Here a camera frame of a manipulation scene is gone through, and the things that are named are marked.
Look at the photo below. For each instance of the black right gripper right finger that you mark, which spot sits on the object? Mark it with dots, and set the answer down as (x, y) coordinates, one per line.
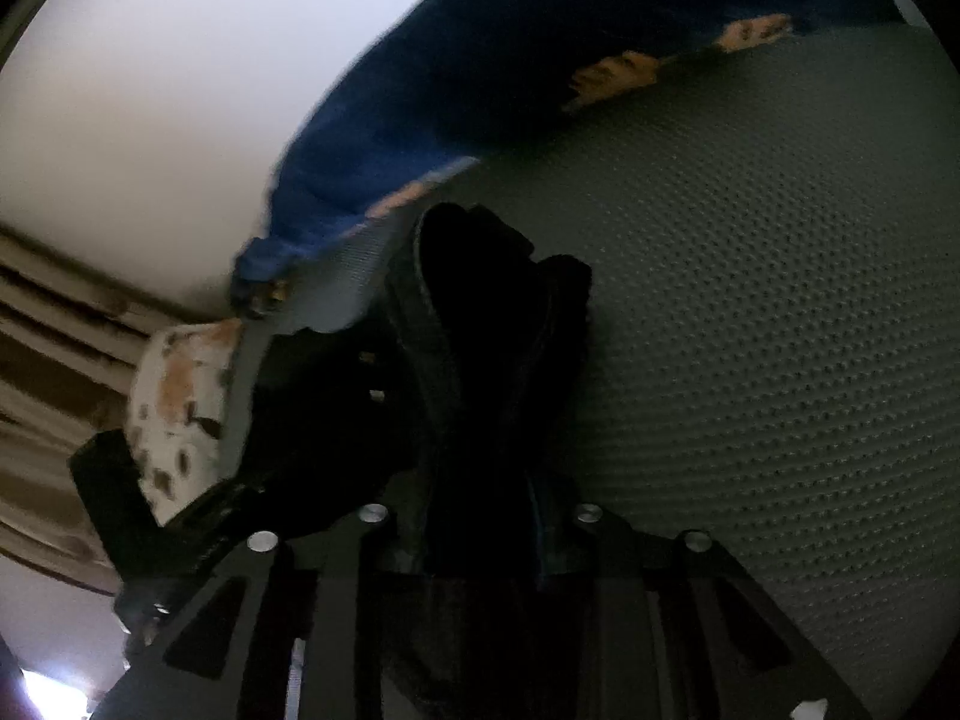
(678, 628)

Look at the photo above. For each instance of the grey textured mat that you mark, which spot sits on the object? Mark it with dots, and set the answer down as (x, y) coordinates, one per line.
(773, 240)

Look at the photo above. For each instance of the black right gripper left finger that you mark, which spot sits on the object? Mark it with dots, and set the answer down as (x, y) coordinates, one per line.
(283, 628)

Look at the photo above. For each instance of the dark blue floral blanket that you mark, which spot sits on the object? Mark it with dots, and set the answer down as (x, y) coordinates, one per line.
(456, 79)

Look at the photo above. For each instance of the black pants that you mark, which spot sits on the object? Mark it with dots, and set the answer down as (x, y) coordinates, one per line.
(454, 401)

